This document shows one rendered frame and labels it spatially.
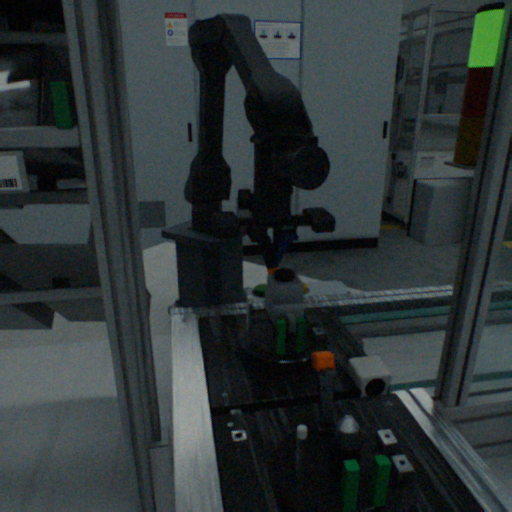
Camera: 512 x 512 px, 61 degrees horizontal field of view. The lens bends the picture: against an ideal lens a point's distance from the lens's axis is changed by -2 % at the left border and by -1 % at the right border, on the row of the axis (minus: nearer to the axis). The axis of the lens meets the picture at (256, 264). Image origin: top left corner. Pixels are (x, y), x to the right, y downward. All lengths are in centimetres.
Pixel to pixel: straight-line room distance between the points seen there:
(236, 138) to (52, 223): 159
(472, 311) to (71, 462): 56
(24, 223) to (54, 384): 302
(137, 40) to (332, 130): 161
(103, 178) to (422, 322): 67
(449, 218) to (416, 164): 420
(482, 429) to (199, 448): 38
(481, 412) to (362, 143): 333
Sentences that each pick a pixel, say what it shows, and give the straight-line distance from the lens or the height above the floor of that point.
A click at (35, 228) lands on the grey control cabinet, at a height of 35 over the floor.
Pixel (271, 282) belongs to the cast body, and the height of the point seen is 108.
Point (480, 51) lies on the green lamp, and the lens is 54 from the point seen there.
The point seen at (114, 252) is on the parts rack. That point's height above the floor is 122.
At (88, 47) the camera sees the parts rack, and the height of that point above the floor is 136.
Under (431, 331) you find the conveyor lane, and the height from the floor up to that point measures 91.
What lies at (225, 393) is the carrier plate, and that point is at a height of 97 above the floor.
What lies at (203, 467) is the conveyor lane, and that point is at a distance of 52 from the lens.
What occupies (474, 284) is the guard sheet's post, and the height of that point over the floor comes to 113.
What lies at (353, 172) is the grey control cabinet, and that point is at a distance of 386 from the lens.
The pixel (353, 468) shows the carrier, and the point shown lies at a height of 104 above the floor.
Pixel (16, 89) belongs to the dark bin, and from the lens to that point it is 41.
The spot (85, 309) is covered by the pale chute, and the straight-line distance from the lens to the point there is 70.
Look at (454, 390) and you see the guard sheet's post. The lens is 62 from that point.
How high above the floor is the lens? 133
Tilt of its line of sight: 22 degrees down
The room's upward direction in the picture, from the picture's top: straight up
